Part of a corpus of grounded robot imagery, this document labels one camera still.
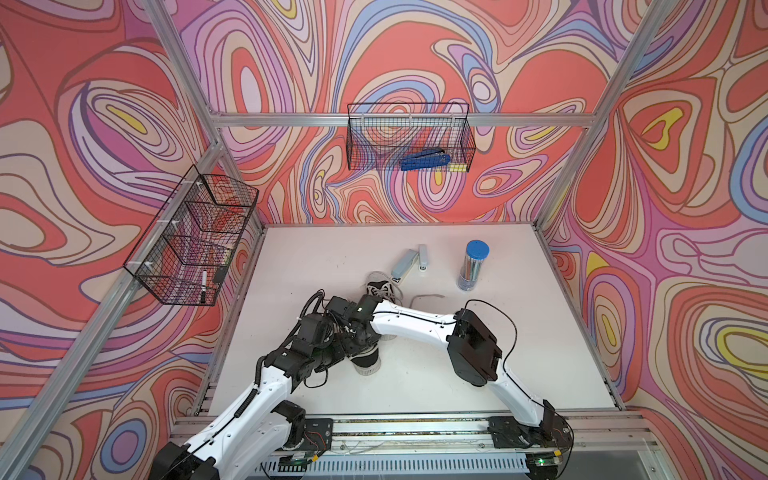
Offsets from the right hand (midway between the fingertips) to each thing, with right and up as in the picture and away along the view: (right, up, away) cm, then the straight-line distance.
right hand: (363, 354), depth 87 cm
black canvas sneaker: (+2, 0, -7) cm, 7 cm away
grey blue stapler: (+12, +24, +14) cm, 31 cm away
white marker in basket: (-38, +22, -14) cm, 46 cm away
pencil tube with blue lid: (+33, +30, 0) cm, 45 cm away
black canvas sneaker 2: (+5, +18, +9) cm, 21 cm away
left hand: (-3, +3, -5) cm, 6 cm away
